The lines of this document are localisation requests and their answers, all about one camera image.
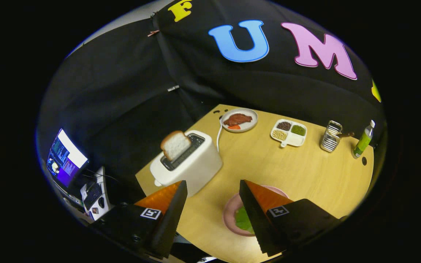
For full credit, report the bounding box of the green lettuce leaf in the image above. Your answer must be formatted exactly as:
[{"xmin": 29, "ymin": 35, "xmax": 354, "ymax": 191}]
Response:
[{"xmin": 235, "ymin": 206, "xmax": 255, "ymax": 234}]

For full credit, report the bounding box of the black keyboard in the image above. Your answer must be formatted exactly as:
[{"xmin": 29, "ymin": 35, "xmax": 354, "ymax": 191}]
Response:
[{"xmin": 83, "ymin": 182, "xmax": 103, "ymax": 211}]

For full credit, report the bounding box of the white bread slice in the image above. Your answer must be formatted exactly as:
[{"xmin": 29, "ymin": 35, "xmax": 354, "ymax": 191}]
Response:
[{"xmin": 160, "ymin": 130, "xmax": 192, "ymax": 162}]

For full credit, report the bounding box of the round beige plate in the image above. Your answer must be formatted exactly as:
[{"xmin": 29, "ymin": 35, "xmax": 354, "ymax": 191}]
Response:
[{"xmin": 220, "ymin": 108, "xmax": 258, "ymax": 133}]

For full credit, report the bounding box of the pink round plate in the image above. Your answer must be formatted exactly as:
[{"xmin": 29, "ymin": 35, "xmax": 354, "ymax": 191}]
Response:
[{"xmin": 223, "ymin": 185, "xmax": 289, "ymax": 237}]

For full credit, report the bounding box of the white side stand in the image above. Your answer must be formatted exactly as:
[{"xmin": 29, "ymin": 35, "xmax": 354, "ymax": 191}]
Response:
[{"xmin": 80, "ymin": 166, "xmax": 113, "ymax": 221}]

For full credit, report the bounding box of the black backdrop cloth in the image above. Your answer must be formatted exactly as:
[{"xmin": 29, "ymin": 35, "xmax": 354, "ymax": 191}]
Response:
[{"xmin": 37, "ymin": 0, "xmax": 386, "ymax": 205}]

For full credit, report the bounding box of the white toaster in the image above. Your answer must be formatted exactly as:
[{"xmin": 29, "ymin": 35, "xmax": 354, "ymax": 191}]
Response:
[{"xmin": 150, "ymin": 130, "xmax": 223, "ymax": 198}]

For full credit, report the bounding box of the computer monitor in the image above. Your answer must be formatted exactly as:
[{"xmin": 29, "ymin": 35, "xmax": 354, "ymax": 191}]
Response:
[{"xmin": 46, "ymin": 128, "xmax": 90, "ymax": 188}]

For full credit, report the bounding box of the metal wire rack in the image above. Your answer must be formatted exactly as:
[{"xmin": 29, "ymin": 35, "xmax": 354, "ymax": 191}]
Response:
[{"xmin": 320, "ymin": 121, "xmax": 343, "ymax": 153}]

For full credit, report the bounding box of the brown meat slice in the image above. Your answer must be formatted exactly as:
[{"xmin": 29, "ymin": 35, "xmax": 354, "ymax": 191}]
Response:
[{"xmin": 223, "ymin": 113, "xmax": 253, "ymax": 127}]

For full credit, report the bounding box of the green label plastic bottle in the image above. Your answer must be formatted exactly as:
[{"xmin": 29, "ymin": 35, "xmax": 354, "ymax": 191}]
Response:
[{"xmin": 352, "ymin": 120, "xmax": 376, "ymax": 159}]

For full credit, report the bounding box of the white divided dish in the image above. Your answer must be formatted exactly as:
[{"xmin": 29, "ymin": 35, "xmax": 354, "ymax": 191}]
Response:
[{"xmin": 270, "ymin": 119, "xmax": 308, "ymax": 148}]

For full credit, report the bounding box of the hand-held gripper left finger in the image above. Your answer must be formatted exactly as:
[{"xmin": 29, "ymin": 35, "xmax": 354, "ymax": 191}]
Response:
[{"xmin": 90, "ymin": 180, "xmax": 188, "ymax": 259}]

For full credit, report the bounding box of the white toaster cable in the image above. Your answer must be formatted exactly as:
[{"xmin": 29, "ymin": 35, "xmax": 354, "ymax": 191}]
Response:
[{"xmin": 216, "ymin": 119, "xmax": 224, "ymax": 152}]

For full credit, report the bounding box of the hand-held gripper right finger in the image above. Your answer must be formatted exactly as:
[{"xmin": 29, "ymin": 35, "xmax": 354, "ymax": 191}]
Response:
[{"xmin": 239, "ymin": 179, "xmax": 346, "ymax": 257}]

